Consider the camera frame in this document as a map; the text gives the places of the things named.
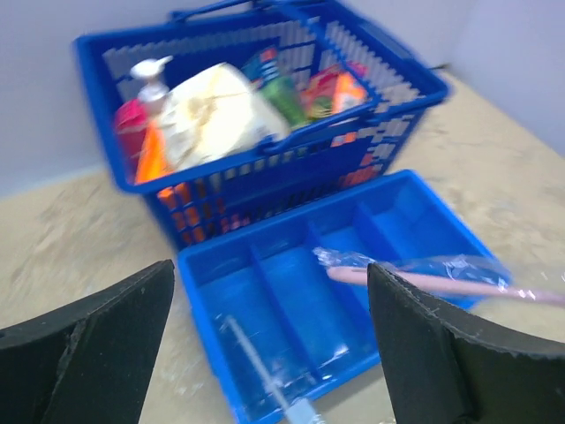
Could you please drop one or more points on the white pump bottle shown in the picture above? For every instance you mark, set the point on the white pump bottle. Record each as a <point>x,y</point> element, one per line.
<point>155,93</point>

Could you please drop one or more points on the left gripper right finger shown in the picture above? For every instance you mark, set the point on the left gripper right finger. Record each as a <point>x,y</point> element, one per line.
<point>443,364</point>

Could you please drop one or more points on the white-blue toothbrush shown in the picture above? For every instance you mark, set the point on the white-blue toothbrush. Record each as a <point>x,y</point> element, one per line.
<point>298,411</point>

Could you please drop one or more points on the orange scrub package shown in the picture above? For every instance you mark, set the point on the orange scrub package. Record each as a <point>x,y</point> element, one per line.
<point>153,165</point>

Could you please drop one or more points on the orange white carton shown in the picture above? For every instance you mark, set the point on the orange white carton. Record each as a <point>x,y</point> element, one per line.
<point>330,92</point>

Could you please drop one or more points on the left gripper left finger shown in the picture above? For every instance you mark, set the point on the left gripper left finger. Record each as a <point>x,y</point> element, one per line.
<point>90,361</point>

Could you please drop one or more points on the pink box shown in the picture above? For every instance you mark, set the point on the pink box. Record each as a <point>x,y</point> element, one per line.
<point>130,123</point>

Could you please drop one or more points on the blue plastic shopping basket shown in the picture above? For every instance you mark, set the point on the blue plastic shopping basket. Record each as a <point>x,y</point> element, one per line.
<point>277,173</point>

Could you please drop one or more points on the cream paper bag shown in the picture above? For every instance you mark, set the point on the cream paper bag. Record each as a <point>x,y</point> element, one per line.
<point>214,114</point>

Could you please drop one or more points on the green sponge package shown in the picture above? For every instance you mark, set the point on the green sponge package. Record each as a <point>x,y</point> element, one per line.
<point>267,76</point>

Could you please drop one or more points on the pink toothbrush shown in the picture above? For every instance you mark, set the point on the pink toothbrush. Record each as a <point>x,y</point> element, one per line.
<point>441,282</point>

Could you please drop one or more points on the blue compartment organizer bin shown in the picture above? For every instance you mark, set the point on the blue compartment organizer bin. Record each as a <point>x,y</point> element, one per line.
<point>313,334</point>

